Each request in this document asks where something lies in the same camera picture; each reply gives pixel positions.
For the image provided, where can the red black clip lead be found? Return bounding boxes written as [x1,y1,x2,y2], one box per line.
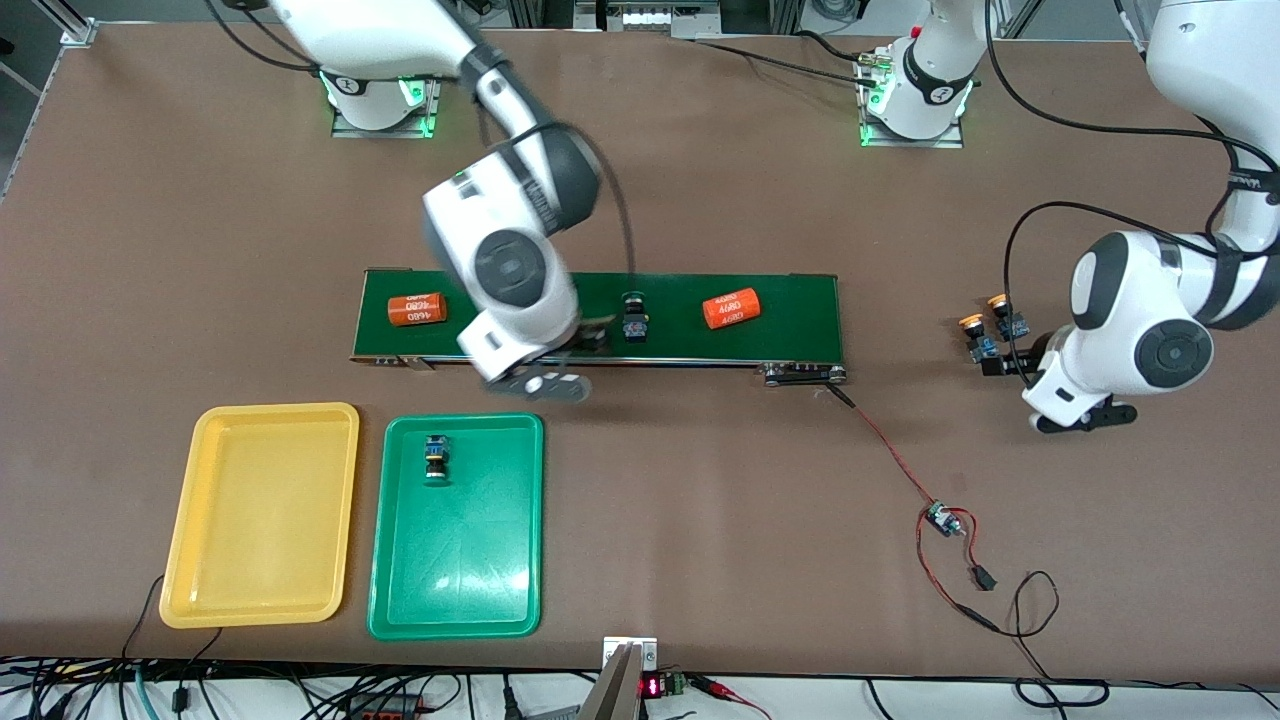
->
[690,676,773,720]

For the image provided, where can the yellow push button switch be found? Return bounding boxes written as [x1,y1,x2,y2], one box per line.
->
[957,314,1000,364]
[987,293,1032,339]

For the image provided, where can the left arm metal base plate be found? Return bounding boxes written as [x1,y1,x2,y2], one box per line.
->
[856,48,967,150]

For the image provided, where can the grey metal camera stand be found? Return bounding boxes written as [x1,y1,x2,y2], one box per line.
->
[580,636,659,720]

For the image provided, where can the orange 4680 cylinder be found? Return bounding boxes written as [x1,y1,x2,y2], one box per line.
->
[701,288,763,330]
[387,292,447,327]

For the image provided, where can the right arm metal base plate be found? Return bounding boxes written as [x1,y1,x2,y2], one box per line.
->
[331,70,449,140]

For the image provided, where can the yellow plastic tray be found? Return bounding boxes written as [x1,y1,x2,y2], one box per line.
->
[159,402,361,630]

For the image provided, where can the black base cable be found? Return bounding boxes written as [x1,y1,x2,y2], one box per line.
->
[690,30,881,91]

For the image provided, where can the green plastic tray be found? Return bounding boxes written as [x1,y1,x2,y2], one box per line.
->
[367,413,545,642]

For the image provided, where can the thick black cable loop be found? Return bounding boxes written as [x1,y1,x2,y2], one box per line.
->
[1015,678,1111,710]

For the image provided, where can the aluminium frame profile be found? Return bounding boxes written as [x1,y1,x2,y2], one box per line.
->
[55,0,101,48]

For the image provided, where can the red power strip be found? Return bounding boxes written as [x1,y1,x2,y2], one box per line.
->
[345,693,426,720]

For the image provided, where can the thin black cable loop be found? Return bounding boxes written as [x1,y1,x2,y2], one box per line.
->
[1003,571,1061,686]

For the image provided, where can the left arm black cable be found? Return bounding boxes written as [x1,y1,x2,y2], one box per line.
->
[980,0,1280,391]

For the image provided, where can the green conveyor belt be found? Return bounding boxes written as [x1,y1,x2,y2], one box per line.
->
[350,268,851,388]

